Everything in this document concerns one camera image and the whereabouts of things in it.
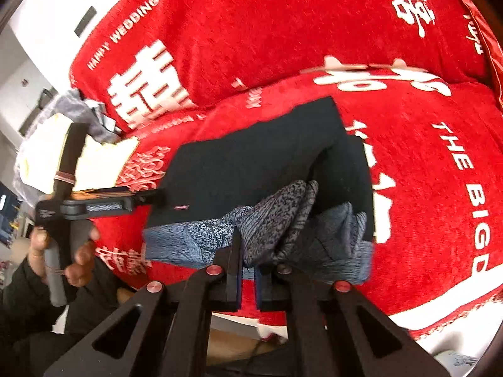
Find cream white folded cloth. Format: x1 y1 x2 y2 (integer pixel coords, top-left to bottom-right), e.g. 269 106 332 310
13 113 139 205

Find red pillow with gold print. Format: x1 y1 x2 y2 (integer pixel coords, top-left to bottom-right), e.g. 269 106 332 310
461 0 503 110

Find grey crumpled garment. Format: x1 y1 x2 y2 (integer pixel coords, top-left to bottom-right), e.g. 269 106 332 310
44 89 120 144

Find red wedding quilt front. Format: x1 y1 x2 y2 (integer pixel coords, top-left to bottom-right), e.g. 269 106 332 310
96 68 502 335

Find black pants with grey lining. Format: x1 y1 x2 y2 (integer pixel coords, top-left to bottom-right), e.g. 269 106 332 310
143 97 374 284

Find red wedding quilt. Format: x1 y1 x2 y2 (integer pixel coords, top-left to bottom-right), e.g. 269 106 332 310
69 0 489 133
96 68 502 335

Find red wedding quilt rear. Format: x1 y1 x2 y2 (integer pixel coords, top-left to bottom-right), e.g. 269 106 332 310
69 0 489 133

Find black jacket sleeve forearm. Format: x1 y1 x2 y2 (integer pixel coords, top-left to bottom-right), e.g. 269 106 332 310
1 258 134 376

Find person's left hand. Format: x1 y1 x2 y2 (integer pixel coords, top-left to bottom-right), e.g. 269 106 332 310
27 223 102 288

